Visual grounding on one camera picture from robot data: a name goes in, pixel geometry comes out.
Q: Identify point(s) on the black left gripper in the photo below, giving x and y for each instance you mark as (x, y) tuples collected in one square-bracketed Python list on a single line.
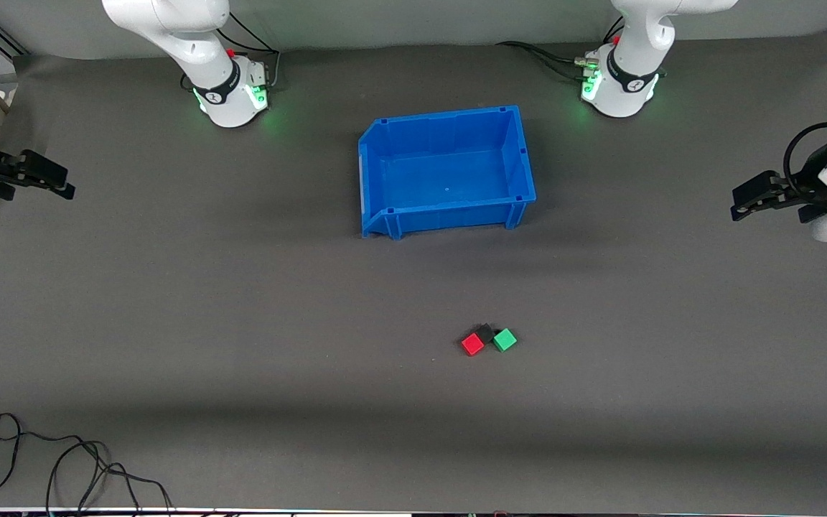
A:
[(806, 181)]

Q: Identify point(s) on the green cube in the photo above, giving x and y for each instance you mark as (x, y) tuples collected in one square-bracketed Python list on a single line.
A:
[(505, 340)]

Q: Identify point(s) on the red cube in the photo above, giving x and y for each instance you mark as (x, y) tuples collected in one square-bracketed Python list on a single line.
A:
[(472, 345)]

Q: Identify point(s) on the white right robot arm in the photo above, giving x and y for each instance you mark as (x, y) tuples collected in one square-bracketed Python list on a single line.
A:
[(191, 43)]

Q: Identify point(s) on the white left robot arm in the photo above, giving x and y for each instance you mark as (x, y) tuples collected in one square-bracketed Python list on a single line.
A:
[(632, 50)]

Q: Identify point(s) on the black cube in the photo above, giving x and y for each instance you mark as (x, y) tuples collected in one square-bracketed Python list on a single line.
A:
[(485, 331)]

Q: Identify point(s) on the blue plastic storage bin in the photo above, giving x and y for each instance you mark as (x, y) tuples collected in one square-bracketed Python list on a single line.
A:
[(446, 172)]

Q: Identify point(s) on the aluminium frame rail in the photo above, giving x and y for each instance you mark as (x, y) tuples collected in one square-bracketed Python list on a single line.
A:
[(4, 39)]

